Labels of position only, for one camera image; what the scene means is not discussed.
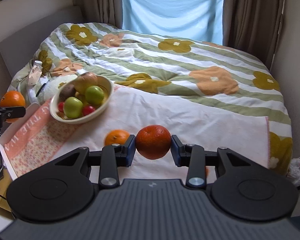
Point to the medium orange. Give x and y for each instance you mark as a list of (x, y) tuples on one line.
[(117, 136)]

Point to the light blue window cloth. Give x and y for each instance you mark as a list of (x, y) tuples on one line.
[(199, 20)]

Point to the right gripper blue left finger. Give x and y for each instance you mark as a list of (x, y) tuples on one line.
[(126, 152)]

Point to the red cherry tomato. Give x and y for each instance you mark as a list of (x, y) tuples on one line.
[(61, 107), (86, 110)]

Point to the small white pink bottle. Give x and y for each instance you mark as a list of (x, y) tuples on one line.
[(35, 73)]

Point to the brown kiwi fruit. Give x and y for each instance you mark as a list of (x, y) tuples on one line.
[(67, 91)]

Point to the grey bed headboard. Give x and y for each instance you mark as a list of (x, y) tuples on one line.
[(17, 49)]

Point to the small green apple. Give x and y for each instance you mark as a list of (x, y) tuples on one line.
[(94, 95)]

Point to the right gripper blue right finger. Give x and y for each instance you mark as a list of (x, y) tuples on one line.
[(178, 151)]

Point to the white pink towel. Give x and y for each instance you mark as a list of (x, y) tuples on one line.
[(38, 138)]

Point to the white plastic bag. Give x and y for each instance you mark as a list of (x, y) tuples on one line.
[(293, 174)]

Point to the cream yellow ceramic bowl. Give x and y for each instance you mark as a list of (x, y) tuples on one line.
[(81, 100)]

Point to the floral striped duvet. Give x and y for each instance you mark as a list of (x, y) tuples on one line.
[(202, 72)]

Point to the right brown curtain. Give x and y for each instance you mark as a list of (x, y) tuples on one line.
[(253, 26)]

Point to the large brownish yellow apple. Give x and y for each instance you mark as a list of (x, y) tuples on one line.
[(84, 81)]

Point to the large green apple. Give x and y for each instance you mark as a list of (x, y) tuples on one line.
[(73, 108)]

